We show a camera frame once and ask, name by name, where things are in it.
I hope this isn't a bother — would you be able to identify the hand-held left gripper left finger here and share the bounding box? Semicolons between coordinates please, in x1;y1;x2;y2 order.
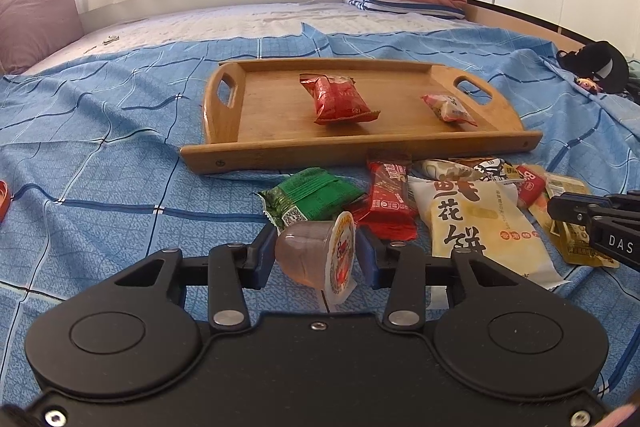
114;223;279;333

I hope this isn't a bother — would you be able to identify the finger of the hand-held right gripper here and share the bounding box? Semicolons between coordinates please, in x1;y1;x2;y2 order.
546;191;640;228
590;213;640;272

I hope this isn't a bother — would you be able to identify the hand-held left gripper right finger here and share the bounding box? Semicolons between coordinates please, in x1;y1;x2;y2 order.
355;226;528;332

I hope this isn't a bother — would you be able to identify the yellow translucent packet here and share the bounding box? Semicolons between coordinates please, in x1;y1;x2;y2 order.
530;172;621;269

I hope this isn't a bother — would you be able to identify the clear jelly cup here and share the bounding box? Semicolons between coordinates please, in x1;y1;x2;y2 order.
274;210;357;305

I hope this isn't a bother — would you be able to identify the red chocolate bar wrapper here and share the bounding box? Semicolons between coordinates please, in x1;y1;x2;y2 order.
350;159;418;242

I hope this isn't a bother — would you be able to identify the wooden tray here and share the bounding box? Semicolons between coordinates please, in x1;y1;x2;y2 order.
179;58;544;176

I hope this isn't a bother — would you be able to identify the small red cream snack packet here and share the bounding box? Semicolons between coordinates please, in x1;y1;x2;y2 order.
421;93;479;128

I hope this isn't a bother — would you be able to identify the green snack packet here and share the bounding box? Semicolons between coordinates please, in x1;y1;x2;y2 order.
256;167;367;232

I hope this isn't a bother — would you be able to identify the black white patterned packet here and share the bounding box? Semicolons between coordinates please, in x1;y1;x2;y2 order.
452;157;521;182

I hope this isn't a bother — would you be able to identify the large white yellow pastry packet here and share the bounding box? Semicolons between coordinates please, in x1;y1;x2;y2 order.
407;177;566;290

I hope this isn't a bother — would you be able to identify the black cap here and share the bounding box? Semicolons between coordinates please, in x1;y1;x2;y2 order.
556;41;630;94

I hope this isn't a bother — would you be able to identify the blue checked sheet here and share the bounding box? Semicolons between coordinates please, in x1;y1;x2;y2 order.
0;22;640;408

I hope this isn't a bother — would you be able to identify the beige quilted mattress cover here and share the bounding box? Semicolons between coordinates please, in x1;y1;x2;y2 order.
20;0;586;72

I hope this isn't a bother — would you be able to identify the folded blue striped blanket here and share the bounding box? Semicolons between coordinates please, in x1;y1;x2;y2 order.
342;0;467;20

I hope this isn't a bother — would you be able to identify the pink pillow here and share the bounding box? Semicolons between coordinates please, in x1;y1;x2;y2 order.
0;0;85;75

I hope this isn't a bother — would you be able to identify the wooden bed frame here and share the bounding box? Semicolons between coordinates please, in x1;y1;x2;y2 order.
465;0;591;52

